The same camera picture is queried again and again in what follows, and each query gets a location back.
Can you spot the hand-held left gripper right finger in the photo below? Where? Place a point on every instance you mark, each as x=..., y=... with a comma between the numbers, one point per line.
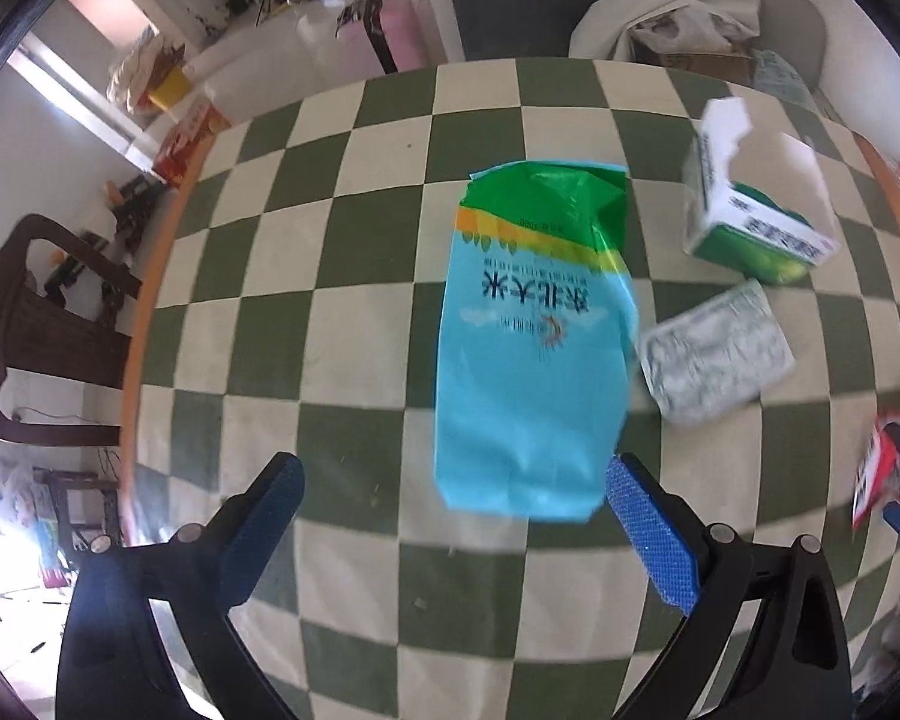
x=652, y=532

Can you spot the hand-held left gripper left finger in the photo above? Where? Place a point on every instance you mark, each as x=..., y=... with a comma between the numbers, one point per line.
x=270, y=517

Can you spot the red snack packet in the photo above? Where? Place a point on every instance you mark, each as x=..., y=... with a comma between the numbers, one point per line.
x=874, y=465

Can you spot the blue green rice bag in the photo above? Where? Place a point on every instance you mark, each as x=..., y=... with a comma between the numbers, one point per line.
x=525, y=390

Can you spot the person's right forearm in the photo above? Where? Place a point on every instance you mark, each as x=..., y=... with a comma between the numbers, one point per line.
x=896, y=630

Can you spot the silver blister pack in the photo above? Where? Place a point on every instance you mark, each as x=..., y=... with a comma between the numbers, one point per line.
x=709, y=360

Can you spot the green white checkered tablecloth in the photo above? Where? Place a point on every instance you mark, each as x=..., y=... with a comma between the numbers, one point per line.
x=330, y=277

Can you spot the dark wooden chair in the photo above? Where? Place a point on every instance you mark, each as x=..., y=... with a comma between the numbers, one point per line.
x=52, y=360

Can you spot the green white cardboard box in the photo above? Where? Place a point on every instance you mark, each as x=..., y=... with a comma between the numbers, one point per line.
x=750, y=240

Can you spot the red cardboard box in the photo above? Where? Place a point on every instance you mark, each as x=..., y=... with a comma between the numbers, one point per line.
x=187, y=142

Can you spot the yellow bin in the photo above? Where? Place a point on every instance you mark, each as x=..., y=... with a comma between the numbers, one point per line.
x=169, y=90

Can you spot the pale blue plastic bag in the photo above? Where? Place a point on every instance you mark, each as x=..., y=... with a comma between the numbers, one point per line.
x=780, y=79

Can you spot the white bags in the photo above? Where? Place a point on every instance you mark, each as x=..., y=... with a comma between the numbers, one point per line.
x=139, y=71

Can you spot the brown cardboard box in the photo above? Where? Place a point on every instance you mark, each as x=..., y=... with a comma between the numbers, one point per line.
x=697, y=66

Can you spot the pink suitcase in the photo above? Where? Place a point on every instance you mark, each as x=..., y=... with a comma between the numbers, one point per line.
x=397, y=30

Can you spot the grey chair backrest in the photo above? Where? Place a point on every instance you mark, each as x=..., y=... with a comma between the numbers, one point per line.
x=795, y=30

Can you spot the dark folding bed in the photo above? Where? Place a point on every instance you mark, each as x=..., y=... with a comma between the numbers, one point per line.
x=510, y=7

